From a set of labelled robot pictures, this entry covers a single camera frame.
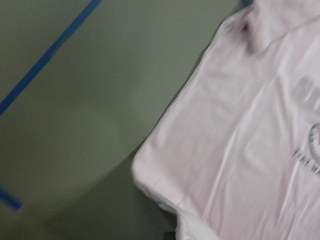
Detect blue tape grid lines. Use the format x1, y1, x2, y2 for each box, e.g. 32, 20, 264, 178
0, 0, 254, 212

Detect pink Snoopy t-shirt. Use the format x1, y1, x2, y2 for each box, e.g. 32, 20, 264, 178
131, 0, 320, 240

